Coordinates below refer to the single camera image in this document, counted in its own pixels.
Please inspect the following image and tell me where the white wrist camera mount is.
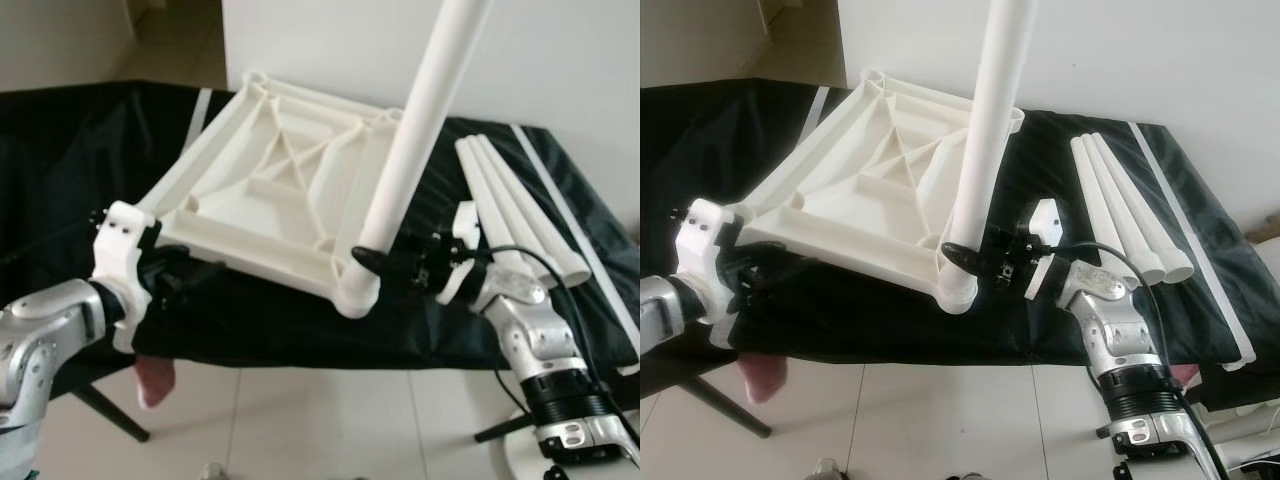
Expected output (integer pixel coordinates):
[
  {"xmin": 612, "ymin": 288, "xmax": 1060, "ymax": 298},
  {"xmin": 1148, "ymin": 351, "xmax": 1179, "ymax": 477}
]
[
  {"xmin": 672, "ymin": 197, "xmax": 741, "ymax": 349},
  {"xmin": 1025, "ymin": 198, "xmax": 1079, "ymax": 301},
  {"xmin": 90, "ymin": 200, "xmax": 163, "ymax": 353},
  {"xmin": 438, "ymin": 200, "xmax": 493, "ymax": 304}
]

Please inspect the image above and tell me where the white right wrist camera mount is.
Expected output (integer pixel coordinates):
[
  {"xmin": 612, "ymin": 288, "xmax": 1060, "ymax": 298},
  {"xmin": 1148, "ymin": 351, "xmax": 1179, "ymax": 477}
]
[
  {"xmin": 1025, "ymin": 198, "xmax": 1079, "ymax": 301},
  {"xmin": 438, "ymin": 200, "xmax": 493, "ymax": 304}
]

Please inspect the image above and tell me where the white plastic table leg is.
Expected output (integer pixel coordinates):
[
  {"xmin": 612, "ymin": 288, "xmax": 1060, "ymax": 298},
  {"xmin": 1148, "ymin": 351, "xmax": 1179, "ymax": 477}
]
[
  {"xmin": 1095, "ymin": 131, "xmax": 1197, "ymax": 284},
  {"xmin": 1070, "ymin": 138, "xmax": 1146, "ymax": 291},
  {"xmin": 470, "ymin": 136, "xmax": 561, "ymax": 286},
  {"xmin": 455, "ymin": 140, "xmax": 521, "ymax": 263},
  {"xmin": 1083, "ymin": 135, "xmax": 1171, "ymax": 286},
  {"xmin": 943, "ymin": 0, "xmax": 1044, "ymax": 251},
  {"xmin": 355, "ymin": 0, "xmax": 498, "ymax": 253},
  {"xmin": 485, "ymin": 133, "xmax": 593, "ymax": 286}
]

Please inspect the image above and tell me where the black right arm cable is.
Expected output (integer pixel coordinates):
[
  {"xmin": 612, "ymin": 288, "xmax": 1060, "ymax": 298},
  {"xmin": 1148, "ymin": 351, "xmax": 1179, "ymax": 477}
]
[
  {"xmin": 1056, "ymin": 243, "xmax": 1223, "ymax": 476},
  {"xmin": 478, "ymin": 245, "xmax": 641, "ymax": 471}
]

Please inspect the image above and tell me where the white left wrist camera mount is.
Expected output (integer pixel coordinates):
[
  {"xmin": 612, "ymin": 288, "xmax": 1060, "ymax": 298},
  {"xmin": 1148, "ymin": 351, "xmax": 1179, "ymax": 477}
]
[
  {"xmin": 672, "ymin": 197, "xmax": 741, "ymax": 349},
  {"xmin": 90, "ymin": 200, "xmax": 163, "ymax": 353}
]

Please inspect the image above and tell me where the pink cloth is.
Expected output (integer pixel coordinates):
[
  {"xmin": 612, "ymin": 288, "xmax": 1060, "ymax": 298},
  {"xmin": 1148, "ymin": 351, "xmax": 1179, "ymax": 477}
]
[
  {"xmin": 740, "ymin": 352, "xmax": 789, "ymax": 404},
  {"xmin": 135, "ymin": 358, "xmax": 178, "ymax": 409}
]

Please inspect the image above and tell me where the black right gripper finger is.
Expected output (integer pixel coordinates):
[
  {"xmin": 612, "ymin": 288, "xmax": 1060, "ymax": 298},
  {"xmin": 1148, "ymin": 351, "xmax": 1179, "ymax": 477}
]
[
  {"xmin": 941, "ymin": 239, "xmax": 994, "ymax": 270},
  {"xmin": 352, "ymin": 247, "xmax": 404, "ymax": 273}
]

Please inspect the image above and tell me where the white round floor base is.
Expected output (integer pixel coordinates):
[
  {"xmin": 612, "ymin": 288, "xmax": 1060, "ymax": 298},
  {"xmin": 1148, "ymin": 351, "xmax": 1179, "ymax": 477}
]
[{"xmin": 488, "ymin": 432, "xmax": 549, "ymax": 480}]

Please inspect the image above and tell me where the white plastic table top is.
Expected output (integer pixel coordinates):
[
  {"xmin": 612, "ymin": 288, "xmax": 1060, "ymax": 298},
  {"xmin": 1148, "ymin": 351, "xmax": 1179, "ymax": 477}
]
[
  {"xmin": 133, "ymin": 68, "xmax": 406, "ymax": 319},
  {"xmin": 730, "ymin": 66, "xmax": 1028, "ymax": 319}
]

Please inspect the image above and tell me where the black metal table leg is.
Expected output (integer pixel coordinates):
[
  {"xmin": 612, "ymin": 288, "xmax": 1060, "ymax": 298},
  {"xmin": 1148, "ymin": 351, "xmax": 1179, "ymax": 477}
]
[
  {"xmin": 690, "ymin": 375, "xmax": 773, "ymax": 439},
  {"xmin": 473, "ymin": 408, "xmax": 546, "ymax": 444},
  {"xmin": 70, "ymin": 380, "xmax": 151, "ymax": 443}
]

